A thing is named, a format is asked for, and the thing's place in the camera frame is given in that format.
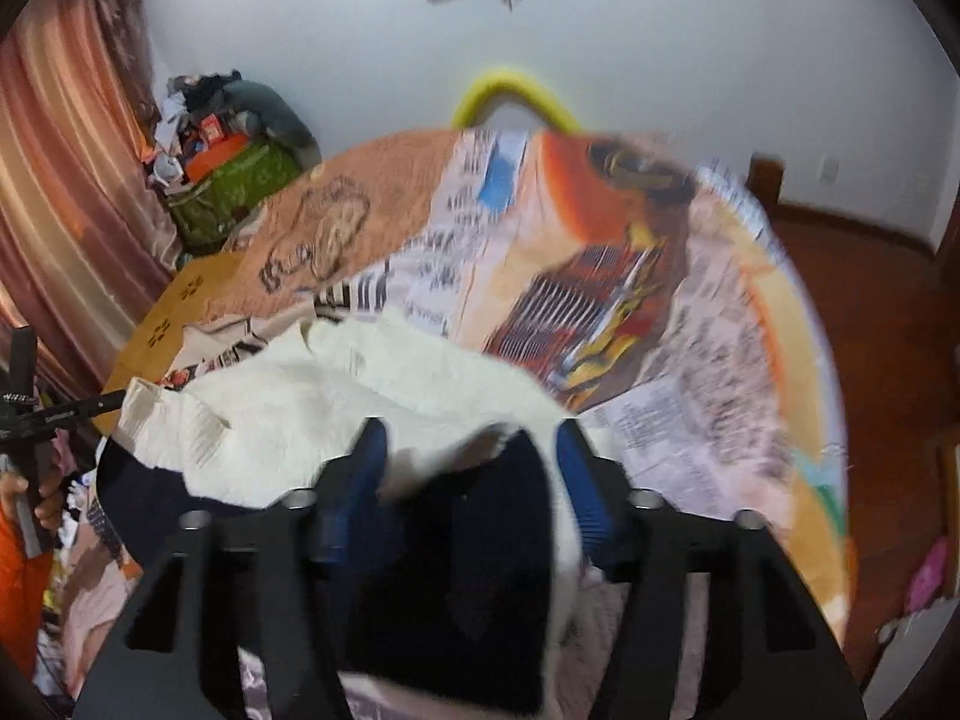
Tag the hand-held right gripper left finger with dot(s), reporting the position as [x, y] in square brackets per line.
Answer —
[352, 495]

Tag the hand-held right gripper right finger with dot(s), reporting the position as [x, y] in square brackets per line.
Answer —
[581, 480]

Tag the white navy striped knit sweater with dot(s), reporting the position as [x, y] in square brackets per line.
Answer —
[300, 405]

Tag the person's left hand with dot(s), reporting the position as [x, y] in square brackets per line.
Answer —
[49, 487]

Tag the bed with printed cover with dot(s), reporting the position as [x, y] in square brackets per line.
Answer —
[675, 390]

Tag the wooden lap desk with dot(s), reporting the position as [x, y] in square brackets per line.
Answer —
[172, 315]

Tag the crumpled cloth clutter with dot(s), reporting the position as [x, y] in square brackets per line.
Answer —
[90, 600]

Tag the striped pink curtain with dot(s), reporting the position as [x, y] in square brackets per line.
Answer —
[67, 165]

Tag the orange bear blanket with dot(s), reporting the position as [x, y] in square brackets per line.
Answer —
[390, 195]

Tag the green storage bag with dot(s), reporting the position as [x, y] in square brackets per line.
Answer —
[232, 195]

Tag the orange box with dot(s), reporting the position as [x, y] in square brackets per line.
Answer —
[214, 154]

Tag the pink item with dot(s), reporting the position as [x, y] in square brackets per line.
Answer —
[928, 574]

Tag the grey-green plush pillow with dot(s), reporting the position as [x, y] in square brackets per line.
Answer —
[274, 109]

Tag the yellow foam tube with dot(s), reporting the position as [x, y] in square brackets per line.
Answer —
[510, 81]

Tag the wooden bed post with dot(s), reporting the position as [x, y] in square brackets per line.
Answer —
[765, 184]

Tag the white wall socket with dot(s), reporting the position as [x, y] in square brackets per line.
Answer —
[829, 171]

